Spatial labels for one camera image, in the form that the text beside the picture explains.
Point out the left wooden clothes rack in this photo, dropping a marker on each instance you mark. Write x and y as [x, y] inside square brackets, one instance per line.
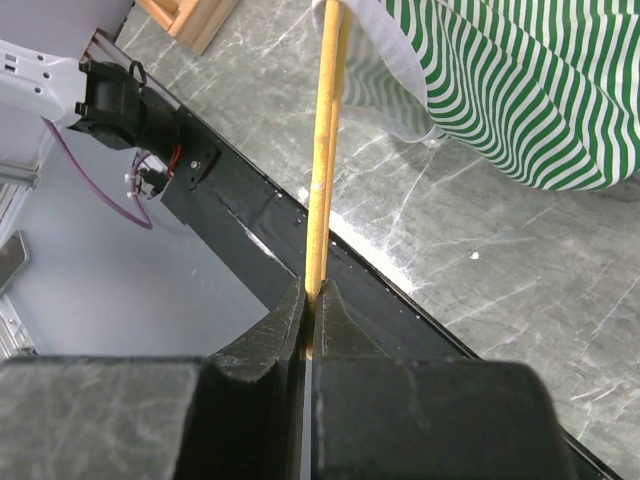
[193, 23]

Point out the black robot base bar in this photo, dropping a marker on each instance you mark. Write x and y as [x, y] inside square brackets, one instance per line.
[259, 233]

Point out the yellow hanger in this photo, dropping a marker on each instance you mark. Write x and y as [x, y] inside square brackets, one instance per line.
[336, 28]

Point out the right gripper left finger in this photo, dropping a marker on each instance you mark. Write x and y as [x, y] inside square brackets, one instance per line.
[236, 414]

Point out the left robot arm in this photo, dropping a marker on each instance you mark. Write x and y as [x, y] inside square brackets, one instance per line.
[111, 103]

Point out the aluminium rail frame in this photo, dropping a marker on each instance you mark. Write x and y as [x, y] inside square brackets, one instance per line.
[15, 250]

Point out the green white striped tank top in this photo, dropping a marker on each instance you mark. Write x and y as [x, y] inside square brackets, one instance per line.
[546, 91]

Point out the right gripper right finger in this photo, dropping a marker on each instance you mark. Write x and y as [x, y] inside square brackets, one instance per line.
[377, 417]

